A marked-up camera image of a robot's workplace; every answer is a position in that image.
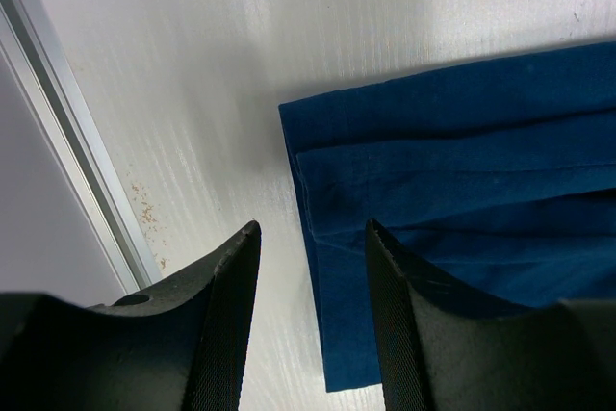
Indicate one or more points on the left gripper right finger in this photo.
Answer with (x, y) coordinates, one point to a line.
(444, 345)

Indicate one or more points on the blue t-shirt with print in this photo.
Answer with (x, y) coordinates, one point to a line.
(500, 172)

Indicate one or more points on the left aluminium frame post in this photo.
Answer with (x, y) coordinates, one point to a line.
(70, 127)

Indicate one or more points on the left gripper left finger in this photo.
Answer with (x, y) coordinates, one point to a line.
(179, 344)

